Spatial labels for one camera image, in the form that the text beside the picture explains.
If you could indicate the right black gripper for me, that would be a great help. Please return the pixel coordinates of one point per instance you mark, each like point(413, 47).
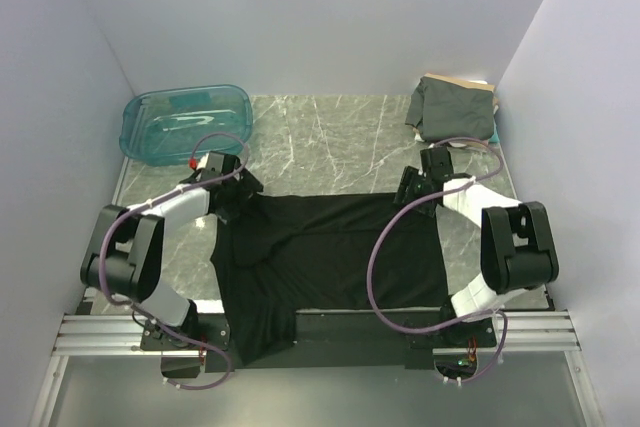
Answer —
point(409, 178)

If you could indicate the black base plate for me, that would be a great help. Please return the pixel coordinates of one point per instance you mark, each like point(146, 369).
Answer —
point(358, 340)

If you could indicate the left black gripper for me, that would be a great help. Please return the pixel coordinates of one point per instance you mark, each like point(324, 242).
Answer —
point(247, 187)

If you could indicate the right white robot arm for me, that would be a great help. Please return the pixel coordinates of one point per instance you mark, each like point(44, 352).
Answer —
point(517, 250)

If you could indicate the aluminium frame rail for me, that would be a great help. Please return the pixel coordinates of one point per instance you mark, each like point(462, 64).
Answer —
point(99, 376)

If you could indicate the teal plastic bin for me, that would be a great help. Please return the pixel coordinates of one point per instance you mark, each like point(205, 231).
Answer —
point(164, 128)

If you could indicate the folded teal t-shirt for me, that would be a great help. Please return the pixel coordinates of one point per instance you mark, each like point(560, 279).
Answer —
point(495, 138)

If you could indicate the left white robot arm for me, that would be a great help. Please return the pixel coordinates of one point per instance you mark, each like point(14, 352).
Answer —
point(124, 255)

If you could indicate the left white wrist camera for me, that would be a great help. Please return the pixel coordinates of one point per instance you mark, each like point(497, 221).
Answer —
point(198, 163)

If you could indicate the black t-shirt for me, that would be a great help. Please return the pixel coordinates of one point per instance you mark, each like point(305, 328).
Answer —
point(290, 253)

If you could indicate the folded dark grey t-shirt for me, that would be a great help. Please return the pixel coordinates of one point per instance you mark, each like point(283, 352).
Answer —
point(452, 109)

